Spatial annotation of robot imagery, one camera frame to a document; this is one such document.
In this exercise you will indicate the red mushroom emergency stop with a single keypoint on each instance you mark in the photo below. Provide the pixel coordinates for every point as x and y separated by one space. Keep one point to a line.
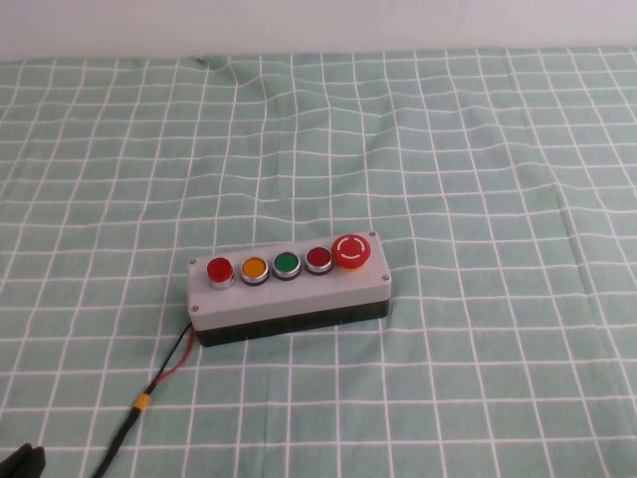
351 249

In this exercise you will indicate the green push button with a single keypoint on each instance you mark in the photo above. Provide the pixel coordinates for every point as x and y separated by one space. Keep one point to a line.
286 263

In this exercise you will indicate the green white checkered tablecloth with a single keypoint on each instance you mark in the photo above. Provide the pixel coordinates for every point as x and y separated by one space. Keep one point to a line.
448 149

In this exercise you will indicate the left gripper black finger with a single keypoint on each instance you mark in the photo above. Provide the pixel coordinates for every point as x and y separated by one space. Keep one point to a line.
36 460
14 463

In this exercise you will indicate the grey button control box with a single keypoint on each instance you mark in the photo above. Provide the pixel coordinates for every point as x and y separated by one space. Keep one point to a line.
298 305

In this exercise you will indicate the yellow push button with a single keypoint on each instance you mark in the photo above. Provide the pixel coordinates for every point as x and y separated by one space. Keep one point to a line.
254 269

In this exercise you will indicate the dark red push button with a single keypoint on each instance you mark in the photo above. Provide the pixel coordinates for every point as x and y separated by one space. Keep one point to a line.
318 258

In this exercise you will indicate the red illuminated push button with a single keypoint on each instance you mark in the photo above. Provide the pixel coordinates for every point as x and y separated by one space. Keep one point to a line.
219 270

